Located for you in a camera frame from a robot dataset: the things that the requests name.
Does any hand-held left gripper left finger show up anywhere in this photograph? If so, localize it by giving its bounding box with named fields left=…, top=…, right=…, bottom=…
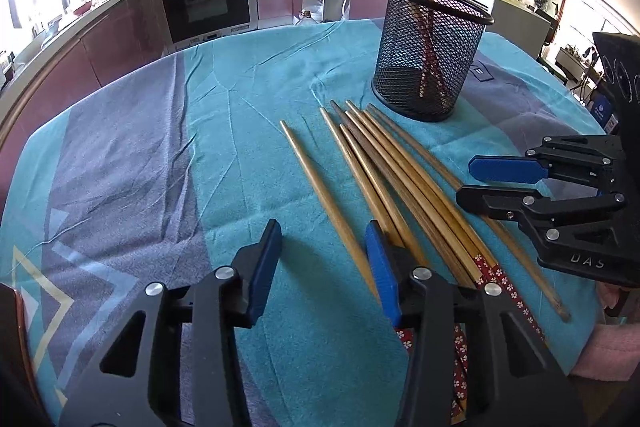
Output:
left=59, top=219, right=283, bottom=427

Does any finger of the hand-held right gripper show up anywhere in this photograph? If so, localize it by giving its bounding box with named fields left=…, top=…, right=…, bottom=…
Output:
left=456, top=185, right=628, bottom=265
left=468, top=135, right=627, bottom=194

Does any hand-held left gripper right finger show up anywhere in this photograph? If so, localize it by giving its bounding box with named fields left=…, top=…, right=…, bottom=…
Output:
left=365, top=220, right=588, bottom=427

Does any light wooden chopstick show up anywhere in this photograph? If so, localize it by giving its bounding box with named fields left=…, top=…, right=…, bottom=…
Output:
left=280, top=120, right=380, bottom=300

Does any bunch of wooden chopsticks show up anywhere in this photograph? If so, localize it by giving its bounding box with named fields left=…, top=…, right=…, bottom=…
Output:
left=320, top=101, right=572, bottom=425

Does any black mesh holder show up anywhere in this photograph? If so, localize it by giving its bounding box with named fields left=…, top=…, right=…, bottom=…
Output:
left=371, top=0, right=496, bottom=122

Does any person's right hand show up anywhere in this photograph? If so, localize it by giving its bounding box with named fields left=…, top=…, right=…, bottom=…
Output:
left=595, top=282, right=632, bottom=326

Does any white kitchen counter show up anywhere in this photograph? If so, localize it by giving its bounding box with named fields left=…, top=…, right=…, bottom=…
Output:
left=350, top=0, right=553, bottom=60

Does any teal and grey tablecloth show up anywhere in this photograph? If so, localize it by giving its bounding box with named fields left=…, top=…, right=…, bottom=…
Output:
left=0, top=19, right=621, bottom=427

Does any black built-in oven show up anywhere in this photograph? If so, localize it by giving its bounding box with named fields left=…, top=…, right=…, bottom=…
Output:
left=159, top=0, right=255, bottom=46

